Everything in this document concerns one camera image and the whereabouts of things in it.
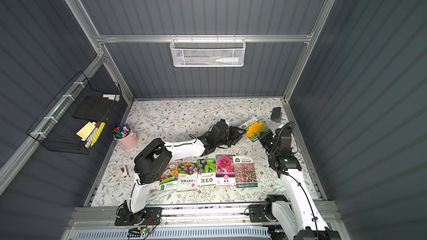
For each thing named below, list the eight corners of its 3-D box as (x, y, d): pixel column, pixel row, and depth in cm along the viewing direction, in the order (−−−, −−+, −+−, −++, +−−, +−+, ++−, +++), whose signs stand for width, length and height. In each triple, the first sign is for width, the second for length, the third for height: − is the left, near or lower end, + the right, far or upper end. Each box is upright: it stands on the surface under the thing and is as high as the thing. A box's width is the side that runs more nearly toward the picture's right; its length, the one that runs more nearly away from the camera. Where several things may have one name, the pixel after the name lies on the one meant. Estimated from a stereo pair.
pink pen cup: (124, 151, 97) (113, 138, 86) (123, 140, 101) (112, 127, 90) (139, 145, 99) (129, 133, 88) (137, 135, 103) (127, 122, 93)
